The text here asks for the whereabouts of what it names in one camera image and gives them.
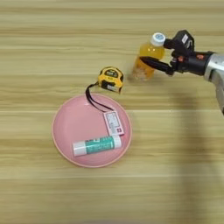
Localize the small pink white box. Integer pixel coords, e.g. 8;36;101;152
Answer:
102;109;125;137

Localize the orange juice bottle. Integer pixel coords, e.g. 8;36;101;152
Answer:
131;32;166;82

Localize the white green glue stick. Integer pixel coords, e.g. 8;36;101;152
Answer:
72;135;123;158

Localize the black wrist strap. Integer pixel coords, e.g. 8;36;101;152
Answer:
85;82;115;113

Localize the pink round plate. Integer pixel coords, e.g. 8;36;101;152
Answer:
52;93;133;169

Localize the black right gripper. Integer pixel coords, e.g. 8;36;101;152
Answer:
139;38;215;77

